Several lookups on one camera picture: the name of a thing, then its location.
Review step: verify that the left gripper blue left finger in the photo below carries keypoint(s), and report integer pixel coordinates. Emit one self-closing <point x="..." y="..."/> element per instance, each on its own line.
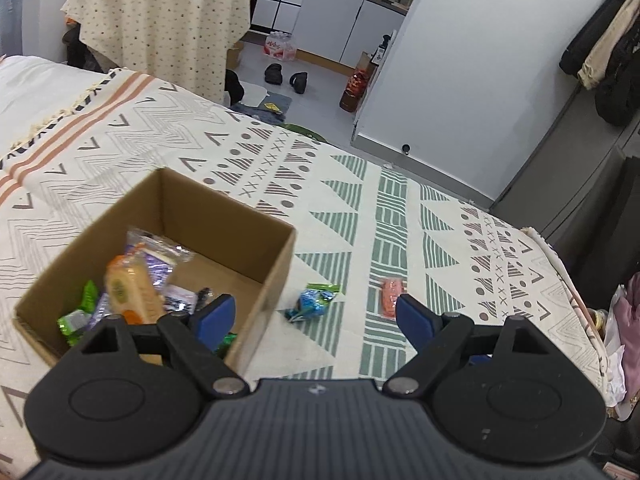
<point x="211" y="323"/>

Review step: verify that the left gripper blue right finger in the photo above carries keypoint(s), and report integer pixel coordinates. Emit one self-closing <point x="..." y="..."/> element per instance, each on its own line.
<point x="418" y="323"/>

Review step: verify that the orange biscuit packet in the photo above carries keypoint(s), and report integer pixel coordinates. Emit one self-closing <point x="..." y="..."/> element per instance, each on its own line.
<point x="130" y="290"/>

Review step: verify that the white rice cake packet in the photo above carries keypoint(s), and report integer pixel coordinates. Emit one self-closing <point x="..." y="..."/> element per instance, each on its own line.
<point x="179" y="299"/>

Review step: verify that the purple snack packet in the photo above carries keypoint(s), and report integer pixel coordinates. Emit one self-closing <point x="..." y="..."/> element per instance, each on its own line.
<point x="161" y="254"/>

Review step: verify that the orange snack packet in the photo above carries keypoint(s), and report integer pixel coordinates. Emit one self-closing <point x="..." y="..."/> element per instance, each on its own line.
<point x="391" y="290"/>

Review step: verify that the patterned bed blanket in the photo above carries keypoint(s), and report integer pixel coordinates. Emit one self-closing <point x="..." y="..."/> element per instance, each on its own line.
<point x="301" y="234"/>

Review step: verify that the brown cardboard box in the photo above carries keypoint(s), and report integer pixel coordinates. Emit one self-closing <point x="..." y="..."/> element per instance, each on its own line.
<point x="188" y="237"/>

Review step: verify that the blue green candy packet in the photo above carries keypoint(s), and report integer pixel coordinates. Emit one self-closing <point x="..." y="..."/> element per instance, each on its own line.
<point x="312" y="302"/>

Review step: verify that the bright green snack packet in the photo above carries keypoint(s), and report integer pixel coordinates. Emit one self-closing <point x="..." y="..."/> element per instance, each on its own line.
<point x="72" y="325"/>

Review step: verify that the pink cloth pile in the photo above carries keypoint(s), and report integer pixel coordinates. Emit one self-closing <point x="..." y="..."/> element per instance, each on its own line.
<point x="621" y="340"/>

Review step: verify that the brown oil bottle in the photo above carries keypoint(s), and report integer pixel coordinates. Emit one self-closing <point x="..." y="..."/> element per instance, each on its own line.
<point x="356" y="86"/>

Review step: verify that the right black slipper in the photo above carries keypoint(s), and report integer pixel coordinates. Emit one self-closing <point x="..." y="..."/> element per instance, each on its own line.
<point x="298" y="82"/>

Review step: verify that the black slipper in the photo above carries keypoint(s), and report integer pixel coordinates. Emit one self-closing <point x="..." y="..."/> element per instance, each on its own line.
<point x="298" y="82"/>
<point x="273" y="74"/>

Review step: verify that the left black slipper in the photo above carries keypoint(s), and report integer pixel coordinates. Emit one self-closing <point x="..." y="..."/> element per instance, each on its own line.
<point x="273" y="74"/>

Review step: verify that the water bottle pack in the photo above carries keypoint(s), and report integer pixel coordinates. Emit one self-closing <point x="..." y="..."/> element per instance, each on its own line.
<point x="280" y="46"/>

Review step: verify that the dotted tablecloth table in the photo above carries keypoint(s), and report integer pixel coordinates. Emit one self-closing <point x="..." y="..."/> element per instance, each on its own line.
<point x="185" y="42"/>

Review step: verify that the white kitchen cabinet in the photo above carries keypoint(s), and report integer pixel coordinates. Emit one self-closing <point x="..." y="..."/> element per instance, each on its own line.
<point x="340" y="30"/>

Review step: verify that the hanging coats on rack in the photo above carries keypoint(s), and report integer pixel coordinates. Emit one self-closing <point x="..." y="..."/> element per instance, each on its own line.
<point x="604" y="58"/>

